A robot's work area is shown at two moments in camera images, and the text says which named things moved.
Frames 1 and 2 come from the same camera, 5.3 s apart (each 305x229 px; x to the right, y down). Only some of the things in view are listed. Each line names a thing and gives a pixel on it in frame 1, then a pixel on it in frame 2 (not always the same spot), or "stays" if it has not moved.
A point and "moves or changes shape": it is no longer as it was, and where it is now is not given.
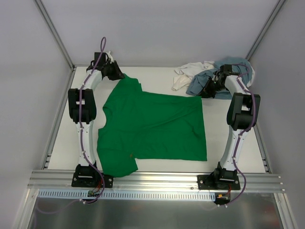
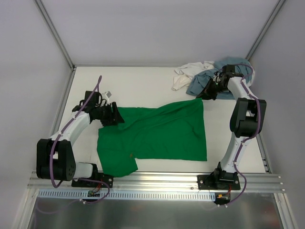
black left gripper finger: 117,74 → 117,118
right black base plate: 217,182 stays
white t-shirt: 184,74 stays
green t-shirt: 141,125 moves or changes shape
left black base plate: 91,180 stays
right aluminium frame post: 279,6 stays
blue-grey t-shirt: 238,66 stays
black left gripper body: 115,72 → 111,114
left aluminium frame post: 55,33 stays
